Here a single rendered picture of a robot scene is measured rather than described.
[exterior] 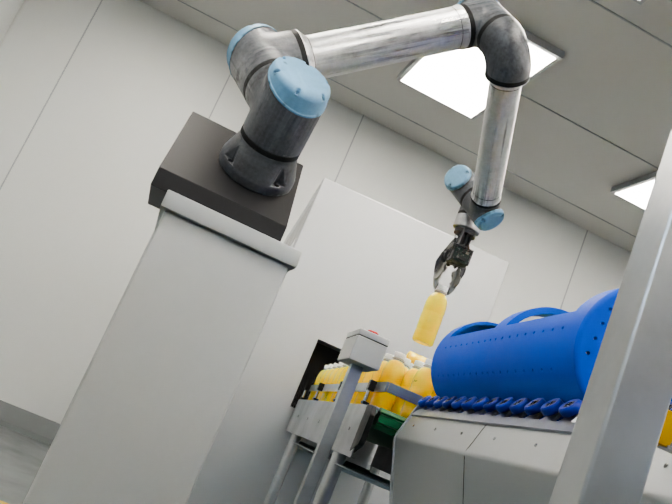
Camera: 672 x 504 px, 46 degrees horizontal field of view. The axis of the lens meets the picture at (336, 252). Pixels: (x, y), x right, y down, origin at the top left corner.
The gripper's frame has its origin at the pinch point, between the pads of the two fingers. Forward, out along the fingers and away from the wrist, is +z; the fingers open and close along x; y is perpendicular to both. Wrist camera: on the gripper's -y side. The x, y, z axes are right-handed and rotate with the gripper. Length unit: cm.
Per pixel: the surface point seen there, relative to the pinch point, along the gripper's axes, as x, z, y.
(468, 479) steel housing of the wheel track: 0, 55, 78
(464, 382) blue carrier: 1, 32, 51
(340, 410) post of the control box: -16, 48, 0
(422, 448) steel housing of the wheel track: -1, 51, 43
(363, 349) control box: -17.8, 29.1, 7.6
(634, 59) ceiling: 94, -207, -147
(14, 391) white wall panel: -175, 108, -375
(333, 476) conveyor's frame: -7, 67, -18
